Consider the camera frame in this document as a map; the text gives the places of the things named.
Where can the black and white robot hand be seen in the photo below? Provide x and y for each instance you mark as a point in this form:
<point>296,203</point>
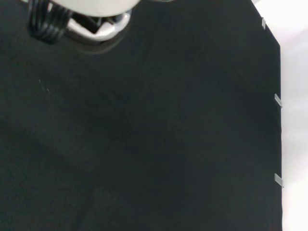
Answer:
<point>96,6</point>

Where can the black bench cloth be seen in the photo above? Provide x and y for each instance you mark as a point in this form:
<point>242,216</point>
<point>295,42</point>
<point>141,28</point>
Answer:
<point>144,132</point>

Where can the grey cloth clip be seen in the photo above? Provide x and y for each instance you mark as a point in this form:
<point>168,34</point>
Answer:
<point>263,23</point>
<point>278,100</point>
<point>279,180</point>

